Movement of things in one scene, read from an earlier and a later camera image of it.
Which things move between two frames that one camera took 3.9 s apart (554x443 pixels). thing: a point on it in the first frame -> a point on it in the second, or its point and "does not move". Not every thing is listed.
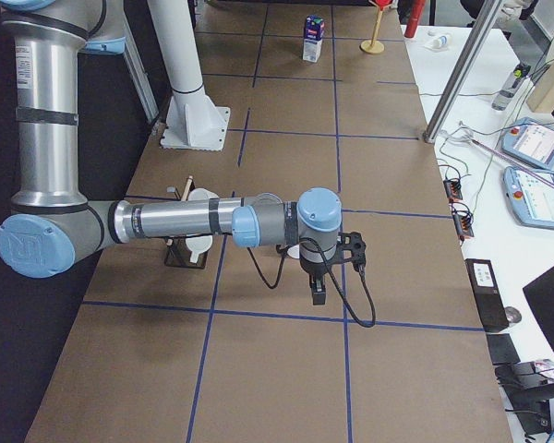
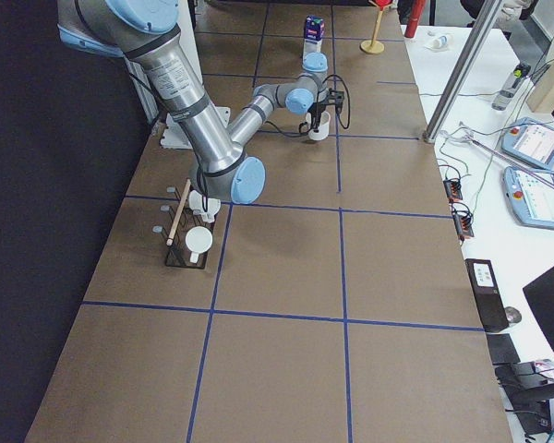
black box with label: [487, 296] does not move
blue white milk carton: [313, 34] does not move
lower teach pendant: [538, 197] does not move
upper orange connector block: [453, 189] does not move
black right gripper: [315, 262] -> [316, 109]
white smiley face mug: [293, 250] -> [322, 133]
